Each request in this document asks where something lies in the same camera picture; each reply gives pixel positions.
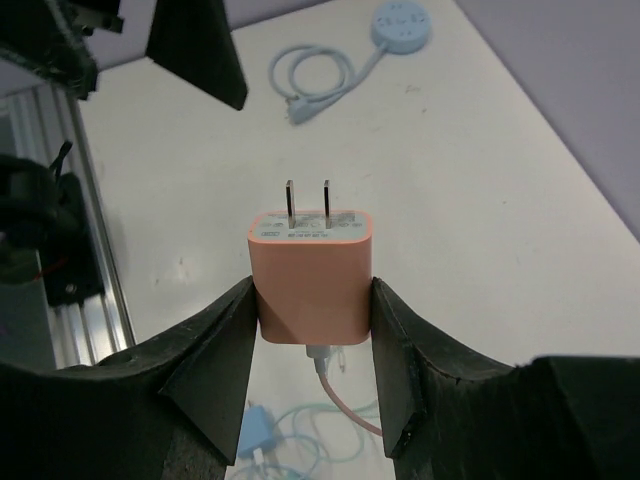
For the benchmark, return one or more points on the blue charger plug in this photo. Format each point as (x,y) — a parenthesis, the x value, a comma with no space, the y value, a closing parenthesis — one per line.
(257,436)

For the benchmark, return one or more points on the front aluminium rail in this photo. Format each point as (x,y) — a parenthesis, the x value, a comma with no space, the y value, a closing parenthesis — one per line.
(42,118)

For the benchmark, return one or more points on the round blue power strip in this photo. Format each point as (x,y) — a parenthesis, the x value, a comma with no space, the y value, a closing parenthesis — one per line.
(400,27)

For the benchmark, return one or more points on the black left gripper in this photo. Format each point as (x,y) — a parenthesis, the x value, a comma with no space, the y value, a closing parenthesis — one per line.
(189,38)

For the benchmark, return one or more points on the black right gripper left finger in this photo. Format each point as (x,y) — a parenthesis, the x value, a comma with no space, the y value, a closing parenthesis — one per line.
(168,408)

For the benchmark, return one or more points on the orange pink charger plug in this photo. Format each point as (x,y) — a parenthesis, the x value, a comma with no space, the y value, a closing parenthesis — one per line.
(312,272)

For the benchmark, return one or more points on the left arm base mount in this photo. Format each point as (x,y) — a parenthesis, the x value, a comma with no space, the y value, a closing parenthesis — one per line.
(43,210)

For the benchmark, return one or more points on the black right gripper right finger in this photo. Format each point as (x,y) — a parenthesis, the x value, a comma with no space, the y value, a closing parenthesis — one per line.
(449,412)

